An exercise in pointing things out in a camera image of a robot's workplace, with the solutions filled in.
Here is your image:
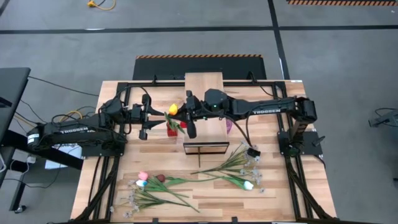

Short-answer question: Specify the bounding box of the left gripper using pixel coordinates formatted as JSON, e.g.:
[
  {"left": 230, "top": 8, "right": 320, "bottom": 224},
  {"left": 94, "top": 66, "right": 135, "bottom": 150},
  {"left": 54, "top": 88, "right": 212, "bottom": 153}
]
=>
[{"left": 130, "top": 94, "right": 167, "bottom": 141}]

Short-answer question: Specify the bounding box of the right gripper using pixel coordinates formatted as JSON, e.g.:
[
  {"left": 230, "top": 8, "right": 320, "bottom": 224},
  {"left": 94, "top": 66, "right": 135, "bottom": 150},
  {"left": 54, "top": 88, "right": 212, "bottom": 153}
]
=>
[{"left": 177, "top": 90, "right": 206, "bottom": 139}]

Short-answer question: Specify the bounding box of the bright red artificial tulip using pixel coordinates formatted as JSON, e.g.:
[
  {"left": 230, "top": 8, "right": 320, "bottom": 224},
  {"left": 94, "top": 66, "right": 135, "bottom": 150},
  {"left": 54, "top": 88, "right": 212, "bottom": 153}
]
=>
[{"left": 169, "top": 120, "right": 188, "bottom": 135}]

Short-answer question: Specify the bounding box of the pink artificial tulip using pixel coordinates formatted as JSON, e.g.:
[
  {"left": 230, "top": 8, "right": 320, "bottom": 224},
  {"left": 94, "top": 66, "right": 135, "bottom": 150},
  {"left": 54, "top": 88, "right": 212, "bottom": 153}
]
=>
[{"left": 138, "top": 170, "right": 190, "bottom": 198}]

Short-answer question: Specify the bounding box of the dark red artificial tulip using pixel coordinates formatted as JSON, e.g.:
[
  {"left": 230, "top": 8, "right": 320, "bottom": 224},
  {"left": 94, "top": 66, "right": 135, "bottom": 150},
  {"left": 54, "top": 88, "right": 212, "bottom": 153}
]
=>
[{"left": 156, "top": 173, "right": 233, "bottom": 185}]

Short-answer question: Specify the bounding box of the white and blue artificial tulip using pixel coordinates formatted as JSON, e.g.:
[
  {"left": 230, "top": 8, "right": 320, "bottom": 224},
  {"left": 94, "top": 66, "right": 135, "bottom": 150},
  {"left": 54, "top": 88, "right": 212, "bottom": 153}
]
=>
[{"left": 136, "top": 179, "right": 200, "bottom": 213}]

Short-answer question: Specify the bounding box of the red glass vase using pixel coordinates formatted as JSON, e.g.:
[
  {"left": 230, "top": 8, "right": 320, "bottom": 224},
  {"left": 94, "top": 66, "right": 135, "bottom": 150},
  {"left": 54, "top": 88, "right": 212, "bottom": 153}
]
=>
[{"left": 166, "top": 121, "right": 178, "bottom": 138}]

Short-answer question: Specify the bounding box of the black hazard striped floor mat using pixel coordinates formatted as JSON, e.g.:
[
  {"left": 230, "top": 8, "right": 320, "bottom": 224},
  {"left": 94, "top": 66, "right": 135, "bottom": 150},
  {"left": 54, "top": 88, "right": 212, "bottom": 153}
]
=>
[{"left": 132, "top": 55, "right": 267, "bottom": 81}]

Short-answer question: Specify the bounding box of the white printed paper sheet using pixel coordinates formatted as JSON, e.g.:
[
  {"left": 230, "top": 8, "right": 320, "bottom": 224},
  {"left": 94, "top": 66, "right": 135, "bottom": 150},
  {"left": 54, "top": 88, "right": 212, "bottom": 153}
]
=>
[{"left": 45, "top": 142, "right": 84, "bottom": 170}]

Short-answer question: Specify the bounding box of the black desk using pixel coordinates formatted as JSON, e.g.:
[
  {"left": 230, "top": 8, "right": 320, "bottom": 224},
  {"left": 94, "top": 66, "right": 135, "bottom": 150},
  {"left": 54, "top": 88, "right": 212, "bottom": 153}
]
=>
[{"left": 0, "top": 67, "right": 85, "bottom": 215}]

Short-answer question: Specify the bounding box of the black floor device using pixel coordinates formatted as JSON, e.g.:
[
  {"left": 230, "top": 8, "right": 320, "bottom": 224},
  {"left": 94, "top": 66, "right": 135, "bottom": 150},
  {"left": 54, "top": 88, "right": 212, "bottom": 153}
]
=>
[{"left": 368, "top": 107, "right": 398, "bottom": 129}]

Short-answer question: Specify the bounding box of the black metal table frame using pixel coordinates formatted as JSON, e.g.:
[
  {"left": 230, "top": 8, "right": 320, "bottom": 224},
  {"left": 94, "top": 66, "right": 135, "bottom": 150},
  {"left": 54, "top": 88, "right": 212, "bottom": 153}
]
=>
[{"left": 70, "top": 79, "right": 338, "bottom": 224}]

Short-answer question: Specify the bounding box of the wooden shelf black metal frame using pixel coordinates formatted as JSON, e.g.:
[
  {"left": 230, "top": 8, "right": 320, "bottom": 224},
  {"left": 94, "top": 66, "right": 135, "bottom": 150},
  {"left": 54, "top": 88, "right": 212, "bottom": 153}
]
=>
[{"left": 182, "top": 72, "right": 230, "bottom": 156}]

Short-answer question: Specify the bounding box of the yellow cable loop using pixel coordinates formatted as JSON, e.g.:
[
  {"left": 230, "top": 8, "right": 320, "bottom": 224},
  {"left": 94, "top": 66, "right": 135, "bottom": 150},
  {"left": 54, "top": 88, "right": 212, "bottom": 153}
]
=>
[{"left": 58, "top": 110, "right": 84, "bottom": 124}]

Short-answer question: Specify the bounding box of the yellow extension cable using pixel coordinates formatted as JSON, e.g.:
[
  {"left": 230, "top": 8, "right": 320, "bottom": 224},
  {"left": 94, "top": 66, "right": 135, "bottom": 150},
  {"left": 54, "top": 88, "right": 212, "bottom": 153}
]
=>
[{"left": 86, "top": 0, "right": 117, "bottom": 11}]

